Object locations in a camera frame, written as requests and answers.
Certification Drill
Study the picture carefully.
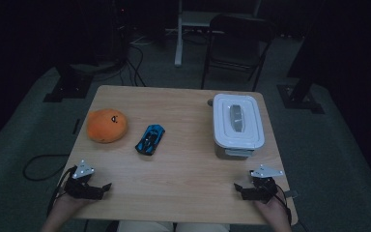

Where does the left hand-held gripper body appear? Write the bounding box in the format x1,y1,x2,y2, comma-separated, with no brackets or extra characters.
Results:
65,159,105,201

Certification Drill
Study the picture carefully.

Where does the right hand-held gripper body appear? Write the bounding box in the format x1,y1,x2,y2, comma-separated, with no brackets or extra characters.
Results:
250,164,284,204

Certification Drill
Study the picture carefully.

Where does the clear plastic container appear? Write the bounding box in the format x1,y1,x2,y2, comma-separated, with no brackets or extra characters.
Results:
214,141,262,160

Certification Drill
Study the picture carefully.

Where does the orange plush toy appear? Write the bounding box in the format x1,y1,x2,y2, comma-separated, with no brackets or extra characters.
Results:
86,108,129,144

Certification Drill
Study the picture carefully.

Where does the white lid with grey handle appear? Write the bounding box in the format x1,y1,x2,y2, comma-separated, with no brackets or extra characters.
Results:
213,93,266,151

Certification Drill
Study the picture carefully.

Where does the blue toy car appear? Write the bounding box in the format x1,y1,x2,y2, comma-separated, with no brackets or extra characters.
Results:
134,124,166,157

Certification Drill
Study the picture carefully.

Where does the person's left hand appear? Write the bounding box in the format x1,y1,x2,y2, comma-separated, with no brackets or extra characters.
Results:
53,194,95,216

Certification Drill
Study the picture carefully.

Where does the person's right hand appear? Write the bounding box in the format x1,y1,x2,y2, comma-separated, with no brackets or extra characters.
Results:
254,199,287,218

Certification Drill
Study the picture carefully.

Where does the black stand base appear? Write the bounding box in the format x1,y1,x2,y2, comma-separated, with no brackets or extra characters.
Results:
43,64,95,103
276,0,326,114

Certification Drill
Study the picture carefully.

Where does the black folding chair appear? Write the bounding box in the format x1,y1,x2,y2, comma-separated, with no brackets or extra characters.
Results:
201,14,276,92

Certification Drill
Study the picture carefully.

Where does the dark equipment tower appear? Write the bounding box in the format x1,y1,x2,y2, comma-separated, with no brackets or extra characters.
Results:
109,0,133,66

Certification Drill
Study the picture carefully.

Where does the left hand-held gripper cable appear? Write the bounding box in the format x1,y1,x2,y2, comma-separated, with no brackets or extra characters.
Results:
46,165,78,217

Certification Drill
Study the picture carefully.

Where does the hand-held gripper cable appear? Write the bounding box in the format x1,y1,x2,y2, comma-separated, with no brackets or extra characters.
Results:
46,165,78,217
274,185,294,226

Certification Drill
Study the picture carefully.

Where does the right hand-held gripper cable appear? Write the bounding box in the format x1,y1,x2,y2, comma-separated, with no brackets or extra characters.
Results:
274,185,294,226

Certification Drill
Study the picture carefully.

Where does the black cable loop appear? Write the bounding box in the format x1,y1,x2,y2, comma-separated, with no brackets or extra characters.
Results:
22,154,71,182

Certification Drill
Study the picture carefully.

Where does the bundle of black cables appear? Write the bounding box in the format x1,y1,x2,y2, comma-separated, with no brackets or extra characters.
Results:
119,35,148,87

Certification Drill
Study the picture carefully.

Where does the white metal table frame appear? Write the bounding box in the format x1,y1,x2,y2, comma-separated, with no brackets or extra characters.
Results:
174,0,262,68

